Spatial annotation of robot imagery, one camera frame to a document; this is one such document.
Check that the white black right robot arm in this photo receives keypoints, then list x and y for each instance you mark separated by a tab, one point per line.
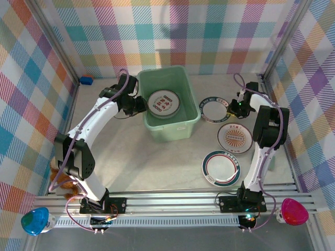
257	167

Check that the dark rim lettered plate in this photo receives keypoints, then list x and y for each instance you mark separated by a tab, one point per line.
213	111

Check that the small circuit board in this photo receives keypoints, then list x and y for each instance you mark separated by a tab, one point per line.
100	223
247	221

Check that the orange sunburst plate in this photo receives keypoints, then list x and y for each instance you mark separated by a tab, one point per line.
234	138

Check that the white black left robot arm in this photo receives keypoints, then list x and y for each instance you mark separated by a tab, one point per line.
91	120

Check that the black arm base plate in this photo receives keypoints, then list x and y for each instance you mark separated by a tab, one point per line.
227	204
117	204

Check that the aluminium rail frame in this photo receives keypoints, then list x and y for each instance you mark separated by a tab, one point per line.
170	202

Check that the red characters white plate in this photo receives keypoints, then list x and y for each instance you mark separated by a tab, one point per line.
163	103

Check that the aluminium corner post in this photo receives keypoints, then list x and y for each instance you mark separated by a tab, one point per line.
56	41
285	39

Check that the aluminium side rail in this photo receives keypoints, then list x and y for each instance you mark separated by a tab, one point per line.
294	180
74	92

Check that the blue block orange top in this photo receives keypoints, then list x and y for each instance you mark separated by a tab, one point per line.
87	80

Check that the green plastic bin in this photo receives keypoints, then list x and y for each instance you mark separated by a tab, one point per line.
167	133

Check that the blue dome button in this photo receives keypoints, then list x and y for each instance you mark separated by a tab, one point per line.
35	221

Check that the brown teddy bear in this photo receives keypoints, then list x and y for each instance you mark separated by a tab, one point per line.
65	184

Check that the pink dome button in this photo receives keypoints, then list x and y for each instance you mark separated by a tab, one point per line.
294	211

